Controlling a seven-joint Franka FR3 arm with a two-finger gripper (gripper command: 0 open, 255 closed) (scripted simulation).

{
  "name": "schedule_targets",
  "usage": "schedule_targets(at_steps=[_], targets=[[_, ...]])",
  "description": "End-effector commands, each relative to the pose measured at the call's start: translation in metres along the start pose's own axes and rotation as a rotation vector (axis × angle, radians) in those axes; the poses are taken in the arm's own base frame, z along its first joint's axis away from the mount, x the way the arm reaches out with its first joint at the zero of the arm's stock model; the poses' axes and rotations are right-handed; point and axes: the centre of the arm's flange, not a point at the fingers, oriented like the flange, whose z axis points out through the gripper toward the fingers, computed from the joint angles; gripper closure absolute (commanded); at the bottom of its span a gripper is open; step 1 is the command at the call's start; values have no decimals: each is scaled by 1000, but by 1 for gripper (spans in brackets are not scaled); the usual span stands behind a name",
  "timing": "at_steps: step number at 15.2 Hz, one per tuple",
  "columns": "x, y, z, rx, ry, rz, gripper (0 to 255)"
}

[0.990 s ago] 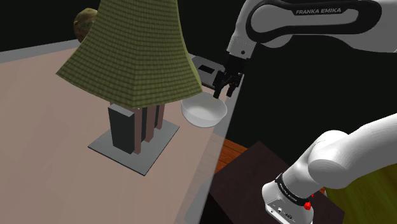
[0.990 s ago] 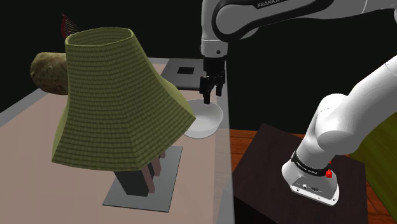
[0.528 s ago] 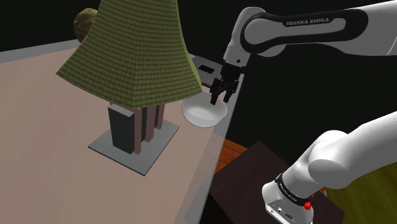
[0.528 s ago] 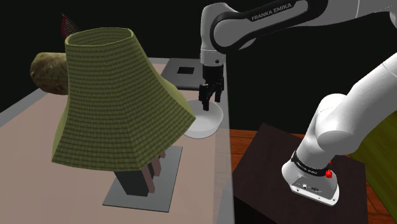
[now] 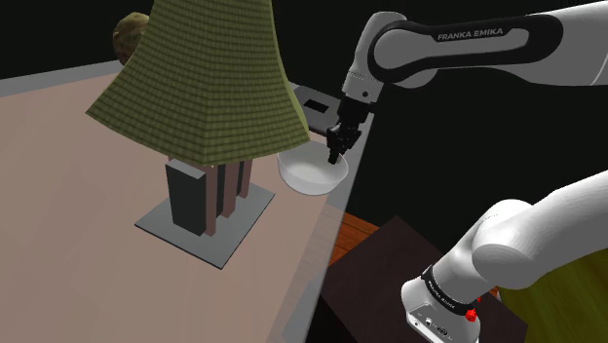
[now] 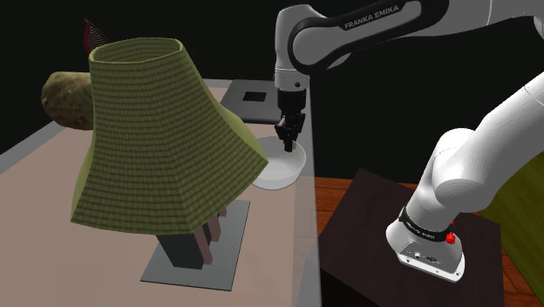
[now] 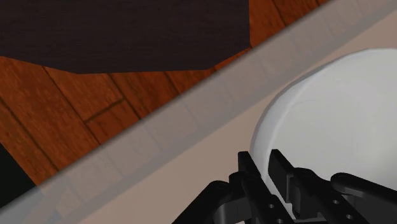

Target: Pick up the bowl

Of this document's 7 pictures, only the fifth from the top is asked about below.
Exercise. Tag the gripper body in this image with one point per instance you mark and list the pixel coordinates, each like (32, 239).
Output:
(354, 111)

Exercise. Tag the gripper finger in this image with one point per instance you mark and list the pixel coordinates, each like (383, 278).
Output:
(334, 145)
(351, 137)

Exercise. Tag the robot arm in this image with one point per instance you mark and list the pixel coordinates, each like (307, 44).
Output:
(522, 232)

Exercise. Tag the grey flat box, black window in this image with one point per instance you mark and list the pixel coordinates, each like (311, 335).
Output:
(327, 118)

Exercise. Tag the white bowl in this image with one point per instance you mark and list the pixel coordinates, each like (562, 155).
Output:
(308, 180)

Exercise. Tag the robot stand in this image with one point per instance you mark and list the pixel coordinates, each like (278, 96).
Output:
(380, 285)

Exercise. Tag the table lamp with green shade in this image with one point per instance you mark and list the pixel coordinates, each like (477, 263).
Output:
(199, 71)

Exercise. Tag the brown round object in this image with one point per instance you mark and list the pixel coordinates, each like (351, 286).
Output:
(128, 35)

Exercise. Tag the pink table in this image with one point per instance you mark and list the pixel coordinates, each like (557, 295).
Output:
(71, 213)

